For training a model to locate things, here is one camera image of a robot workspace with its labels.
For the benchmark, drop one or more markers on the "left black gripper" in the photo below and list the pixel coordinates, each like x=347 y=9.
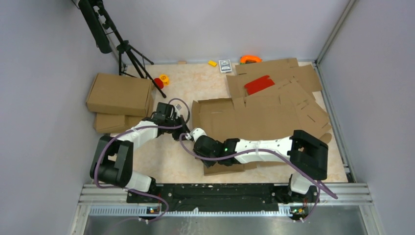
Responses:
x=178 y=136

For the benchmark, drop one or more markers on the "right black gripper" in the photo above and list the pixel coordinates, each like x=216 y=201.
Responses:
x=208 y=163

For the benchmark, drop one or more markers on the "brown cardboard box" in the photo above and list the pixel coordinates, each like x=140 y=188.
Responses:
x=259 y=118
x=119 y=95

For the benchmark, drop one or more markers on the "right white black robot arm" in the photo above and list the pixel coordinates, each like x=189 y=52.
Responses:
x=306 y=154

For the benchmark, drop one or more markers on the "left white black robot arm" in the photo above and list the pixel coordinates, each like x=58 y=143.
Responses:
x=113 y=159

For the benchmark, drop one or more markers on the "folded brown cardboard box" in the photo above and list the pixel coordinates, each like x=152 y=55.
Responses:
x=119 y=95

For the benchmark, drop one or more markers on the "lower folded cardboard box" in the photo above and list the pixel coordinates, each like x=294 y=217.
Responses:
x=106 y=123

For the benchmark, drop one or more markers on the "red yellow toy spool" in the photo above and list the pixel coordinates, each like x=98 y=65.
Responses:
x=162 y=81

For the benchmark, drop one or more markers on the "small yellow block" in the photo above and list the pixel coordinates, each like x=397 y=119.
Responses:
x=212 y=63

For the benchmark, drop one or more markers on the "blue playing card deck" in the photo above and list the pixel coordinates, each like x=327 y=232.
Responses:
x=225 y=66

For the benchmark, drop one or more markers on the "stack of flat cardboard sheets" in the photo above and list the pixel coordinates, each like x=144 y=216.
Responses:
x=298 y=83

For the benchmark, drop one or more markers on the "red plastic sheet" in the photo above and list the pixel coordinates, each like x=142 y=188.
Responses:
x=258 y=84

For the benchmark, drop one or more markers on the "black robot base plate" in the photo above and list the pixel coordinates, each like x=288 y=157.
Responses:
x=223 y=197

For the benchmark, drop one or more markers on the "orange plastic ring toy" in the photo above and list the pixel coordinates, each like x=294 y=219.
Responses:
x=248 y=59

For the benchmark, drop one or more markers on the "black camera tripod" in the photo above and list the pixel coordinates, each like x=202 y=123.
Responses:
x=108 y=39

